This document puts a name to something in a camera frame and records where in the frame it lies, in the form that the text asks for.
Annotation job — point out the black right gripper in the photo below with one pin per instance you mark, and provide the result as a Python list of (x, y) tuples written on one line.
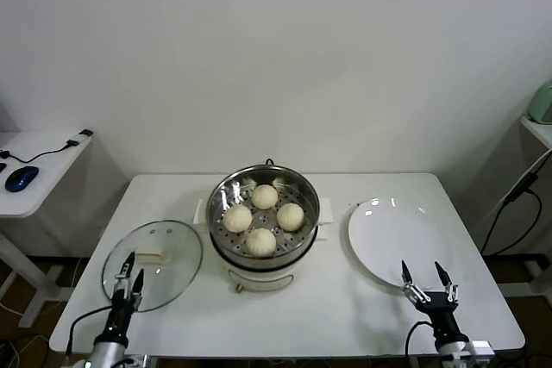
[(440, 312)]

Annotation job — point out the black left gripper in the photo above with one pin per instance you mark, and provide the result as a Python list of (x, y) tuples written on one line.
[(120, 318)]

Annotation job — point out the white steamed baozi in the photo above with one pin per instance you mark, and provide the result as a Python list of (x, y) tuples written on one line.
[(237, 218), (290, 216), (260, 241), (264, 195)]

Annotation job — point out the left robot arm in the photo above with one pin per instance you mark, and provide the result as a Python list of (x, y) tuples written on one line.
[(108, 351)]

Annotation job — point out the perforated steel steamer basket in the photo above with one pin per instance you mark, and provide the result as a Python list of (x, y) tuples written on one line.
[(217, 200)]

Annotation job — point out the white round plate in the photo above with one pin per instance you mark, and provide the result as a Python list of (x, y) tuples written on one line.
[(388, 238)]

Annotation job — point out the cream electric cooker pot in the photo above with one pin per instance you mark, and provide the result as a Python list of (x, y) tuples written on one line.
[(259, 277)]

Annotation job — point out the white side table with mouse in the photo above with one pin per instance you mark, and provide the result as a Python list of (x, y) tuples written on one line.
[(47, 178)]

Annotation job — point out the blue computer mouse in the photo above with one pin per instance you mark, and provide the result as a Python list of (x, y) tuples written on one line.
[(21, 178)]

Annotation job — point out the white side table with appliance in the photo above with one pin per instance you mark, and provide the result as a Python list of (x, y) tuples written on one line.
[(537, 129)]

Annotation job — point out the pale green appliance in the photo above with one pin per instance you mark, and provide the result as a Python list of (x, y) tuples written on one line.
[(542, 103)]

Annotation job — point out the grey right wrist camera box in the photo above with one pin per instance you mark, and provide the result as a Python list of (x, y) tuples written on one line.
[(481, 348)]

